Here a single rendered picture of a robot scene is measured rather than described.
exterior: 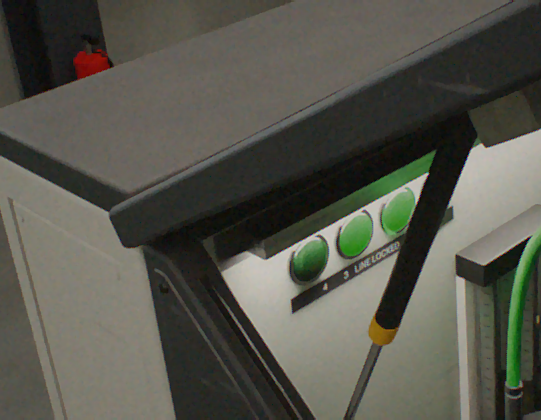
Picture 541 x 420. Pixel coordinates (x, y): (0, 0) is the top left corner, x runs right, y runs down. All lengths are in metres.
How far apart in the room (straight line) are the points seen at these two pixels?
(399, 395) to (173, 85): 0.41
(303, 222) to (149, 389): 0.23
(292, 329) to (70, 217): 0.23
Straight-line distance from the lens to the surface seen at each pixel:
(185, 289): 0.85
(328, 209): 0.91
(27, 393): 3.29
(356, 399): 0.78
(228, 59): 1.12
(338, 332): 1.03
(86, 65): 4.56
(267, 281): 0.93
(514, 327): 1.10
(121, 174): 0.89
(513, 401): 1.16
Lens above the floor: 1.86
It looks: 27 degrees down
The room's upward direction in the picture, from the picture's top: 7 degrees counter-clockwise
